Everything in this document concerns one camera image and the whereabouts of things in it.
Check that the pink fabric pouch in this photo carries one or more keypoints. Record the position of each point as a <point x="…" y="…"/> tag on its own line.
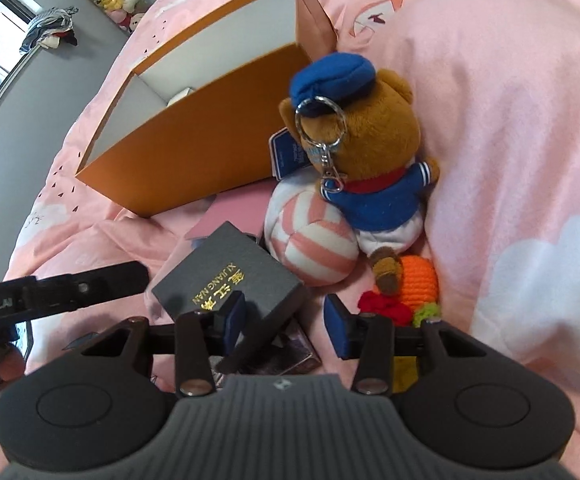
<point x="235" y="212"/>

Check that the orange cardboard box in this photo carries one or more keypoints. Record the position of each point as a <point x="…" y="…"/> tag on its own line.
<point x="195" y="150"/>

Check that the pink striped plush ball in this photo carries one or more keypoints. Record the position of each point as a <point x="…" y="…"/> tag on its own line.
<point x="310" y="245"/>

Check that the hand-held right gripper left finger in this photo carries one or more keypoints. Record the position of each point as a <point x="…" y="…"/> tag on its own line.
<point x="236" y="322"/>

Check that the clothes pile on floor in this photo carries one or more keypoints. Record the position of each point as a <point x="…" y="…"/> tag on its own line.
<point x="50" y="25"/>

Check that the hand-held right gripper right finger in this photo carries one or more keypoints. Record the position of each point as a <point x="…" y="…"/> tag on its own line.
<point x="337" y="327"/>

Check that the illustrated card box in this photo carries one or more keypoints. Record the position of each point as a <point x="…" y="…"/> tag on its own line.
<point x="295" y="355"/>

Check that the black gift box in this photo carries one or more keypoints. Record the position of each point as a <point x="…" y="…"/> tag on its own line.
<point x="220" y="265"/>

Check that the colourful small plush toy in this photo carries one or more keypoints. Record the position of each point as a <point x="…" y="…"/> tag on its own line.
<point x="369" y="125"/>

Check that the pink cloud-print blanket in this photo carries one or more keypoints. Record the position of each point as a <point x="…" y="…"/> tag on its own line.
<point x="494" y="135"/>

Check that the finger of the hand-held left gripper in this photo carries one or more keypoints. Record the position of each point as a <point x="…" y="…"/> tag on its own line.
<point x="90" y="285"/>

